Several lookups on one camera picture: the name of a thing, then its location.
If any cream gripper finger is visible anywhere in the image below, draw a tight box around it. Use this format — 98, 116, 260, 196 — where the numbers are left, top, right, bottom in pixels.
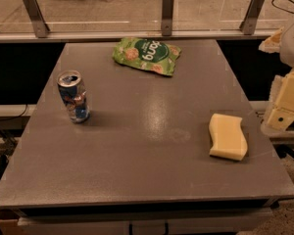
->
267, 109, 294, 131

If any yellow sponge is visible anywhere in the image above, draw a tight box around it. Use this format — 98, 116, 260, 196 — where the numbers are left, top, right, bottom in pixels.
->
209, 114, 248, 161

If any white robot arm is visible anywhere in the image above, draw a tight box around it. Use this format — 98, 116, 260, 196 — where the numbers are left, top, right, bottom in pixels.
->
265, 16, 294, 131

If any green snack bag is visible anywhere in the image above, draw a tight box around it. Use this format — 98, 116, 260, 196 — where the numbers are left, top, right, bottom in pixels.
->
113, 37, 181, 76

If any blue crushed soda can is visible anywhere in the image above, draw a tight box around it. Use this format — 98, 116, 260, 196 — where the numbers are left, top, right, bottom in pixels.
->
57, 70, 90, 123

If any glass barrier panel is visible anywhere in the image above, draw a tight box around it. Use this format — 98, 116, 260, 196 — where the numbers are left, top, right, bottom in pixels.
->
0, 0, 294, 33

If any cardboard box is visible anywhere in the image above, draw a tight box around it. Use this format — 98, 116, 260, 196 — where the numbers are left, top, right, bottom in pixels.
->
0, 210, 24, 235

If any right metal bracket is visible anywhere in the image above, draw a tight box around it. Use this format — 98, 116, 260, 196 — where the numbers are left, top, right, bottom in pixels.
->
239, 0, 265, 35

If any metal bracket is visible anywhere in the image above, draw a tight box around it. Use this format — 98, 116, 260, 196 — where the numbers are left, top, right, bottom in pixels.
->
239, 0, 265, 35
161, 0, 174, 36
23, 0, 50, 38

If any middle metal bracket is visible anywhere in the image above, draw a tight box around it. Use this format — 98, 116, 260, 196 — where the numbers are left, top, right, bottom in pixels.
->
161, 0, 174, 36

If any black cable left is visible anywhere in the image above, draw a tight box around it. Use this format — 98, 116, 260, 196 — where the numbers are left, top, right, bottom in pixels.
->
0, 104, 29, 126

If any left metal bracket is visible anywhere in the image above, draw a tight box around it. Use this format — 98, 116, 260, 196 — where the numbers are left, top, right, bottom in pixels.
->
23, 0, 50, 38

